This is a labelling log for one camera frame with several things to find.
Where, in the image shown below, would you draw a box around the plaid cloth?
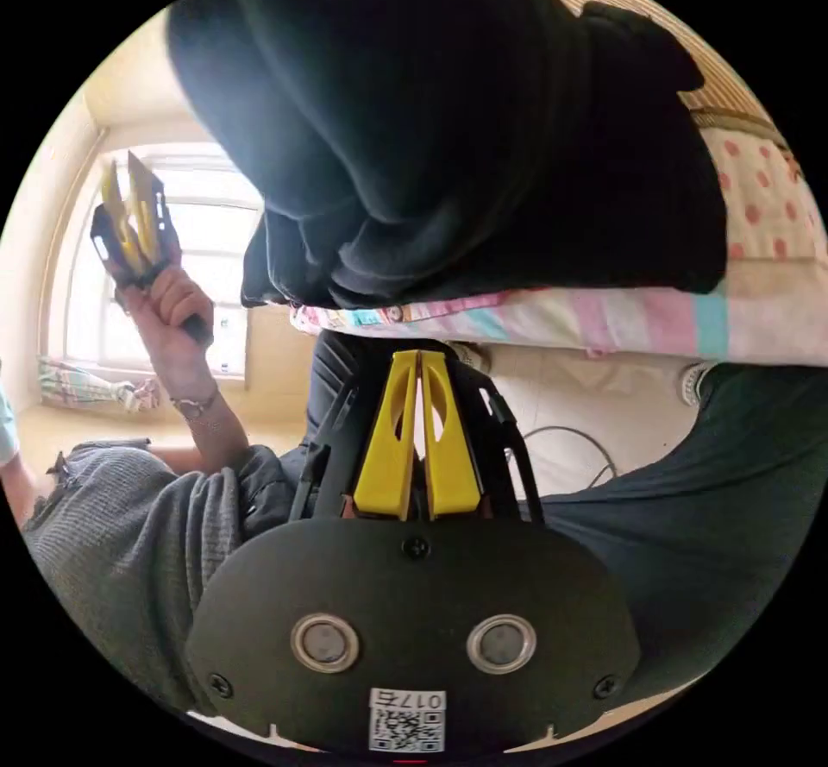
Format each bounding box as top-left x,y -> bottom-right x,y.
37,356 -> 161,415

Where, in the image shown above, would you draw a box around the person's left forearm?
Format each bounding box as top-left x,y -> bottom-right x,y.
172,385 -> 252,472

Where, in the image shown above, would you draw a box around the grey cable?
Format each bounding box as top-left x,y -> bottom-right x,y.
521,424 -> 621,491

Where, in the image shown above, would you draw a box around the person's left hand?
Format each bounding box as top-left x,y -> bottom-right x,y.
120,266 -> 220,403

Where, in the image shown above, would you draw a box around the black pants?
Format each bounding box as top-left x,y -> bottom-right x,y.
166,0 -> 730,310

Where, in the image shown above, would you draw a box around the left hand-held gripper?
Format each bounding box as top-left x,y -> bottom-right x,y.
89,150 -> 216,349

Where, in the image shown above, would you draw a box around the bed with printed sheet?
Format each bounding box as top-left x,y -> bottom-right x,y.
288,0 -> 828,368

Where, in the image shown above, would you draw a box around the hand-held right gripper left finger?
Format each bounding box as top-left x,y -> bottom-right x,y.
351,349 -> 422,518

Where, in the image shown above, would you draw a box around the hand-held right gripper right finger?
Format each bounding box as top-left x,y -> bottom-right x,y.
421,350 -> 485,519

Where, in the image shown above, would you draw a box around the window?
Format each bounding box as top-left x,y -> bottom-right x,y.
37,137 -> 267,387

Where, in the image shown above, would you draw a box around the person's body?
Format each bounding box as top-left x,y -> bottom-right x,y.
19,326 -> 828,718

